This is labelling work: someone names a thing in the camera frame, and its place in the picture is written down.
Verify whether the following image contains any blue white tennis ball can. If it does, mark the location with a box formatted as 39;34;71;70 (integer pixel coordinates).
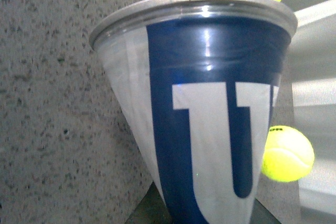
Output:
89;0;298;223

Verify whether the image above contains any yellow tennis ball centre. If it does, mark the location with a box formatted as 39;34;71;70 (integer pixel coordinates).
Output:
261;125;315;183

